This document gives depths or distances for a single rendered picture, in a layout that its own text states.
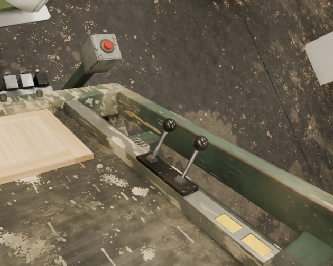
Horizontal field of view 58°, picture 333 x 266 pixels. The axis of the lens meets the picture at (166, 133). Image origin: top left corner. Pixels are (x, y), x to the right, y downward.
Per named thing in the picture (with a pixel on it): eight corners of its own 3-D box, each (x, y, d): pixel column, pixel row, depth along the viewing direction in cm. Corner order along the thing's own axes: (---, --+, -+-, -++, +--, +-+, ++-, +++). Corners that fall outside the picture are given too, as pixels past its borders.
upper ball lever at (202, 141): (178, 183, 75) (203, 135, 74) (188, 190, 72) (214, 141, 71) (168, 180, 72) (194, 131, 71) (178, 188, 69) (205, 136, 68)
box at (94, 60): (101, 50, 150) (115, 32, 136) (107, 73, 150) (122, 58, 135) (77, 51, 144) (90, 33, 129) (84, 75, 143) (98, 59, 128)
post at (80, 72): (59, 100, 210) (96, 56, 149) (62, 108, 210) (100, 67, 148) (51, 102, 207) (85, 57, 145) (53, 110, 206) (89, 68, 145)
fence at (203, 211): (76, 108, 124) (76, 99, 122) (275, 266, 57) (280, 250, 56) (64, 110, 121) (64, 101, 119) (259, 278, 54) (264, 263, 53)
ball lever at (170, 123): (150, 161, 83) (172, 118, 82) (158, 168, 81) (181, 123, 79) (140, 159, 81) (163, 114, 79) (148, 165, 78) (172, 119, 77)
